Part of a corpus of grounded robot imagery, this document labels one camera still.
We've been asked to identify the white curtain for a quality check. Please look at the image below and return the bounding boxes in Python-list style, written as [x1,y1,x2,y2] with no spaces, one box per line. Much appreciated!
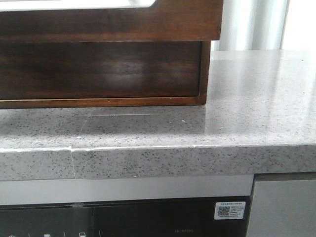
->
[211,0,316,52]

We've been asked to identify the dark wooden drawer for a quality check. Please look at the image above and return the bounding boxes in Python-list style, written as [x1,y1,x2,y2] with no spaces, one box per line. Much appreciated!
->
[0,41,203,100]
[0,0,223,42]

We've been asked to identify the black built-in appliance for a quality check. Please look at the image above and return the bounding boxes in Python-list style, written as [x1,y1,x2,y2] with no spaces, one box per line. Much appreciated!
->
[0,196,250,237]

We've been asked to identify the grey cabinet door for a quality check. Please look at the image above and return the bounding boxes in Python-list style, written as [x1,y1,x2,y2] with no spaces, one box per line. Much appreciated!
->
[246,173,316,237]

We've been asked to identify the white QR code sticker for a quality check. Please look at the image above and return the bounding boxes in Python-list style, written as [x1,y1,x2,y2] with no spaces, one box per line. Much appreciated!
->
[214,201,246,220]

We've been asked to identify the dark wooden drawer cabinet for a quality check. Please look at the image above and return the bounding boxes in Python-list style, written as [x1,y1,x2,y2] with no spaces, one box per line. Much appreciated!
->
[0,39,212,109]

